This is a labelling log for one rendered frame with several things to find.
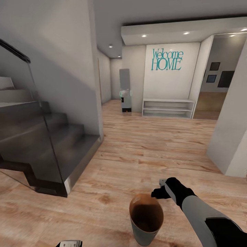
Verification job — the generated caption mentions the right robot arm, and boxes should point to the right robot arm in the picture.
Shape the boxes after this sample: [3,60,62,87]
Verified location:
[151,177,247,247]

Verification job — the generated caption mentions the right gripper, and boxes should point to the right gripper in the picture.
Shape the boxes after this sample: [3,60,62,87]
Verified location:
[151,187,171,199]

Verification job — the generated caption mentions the trash can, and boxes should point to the trash can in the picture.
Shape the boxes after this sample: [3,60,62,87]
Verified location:
[129,193,164,247]

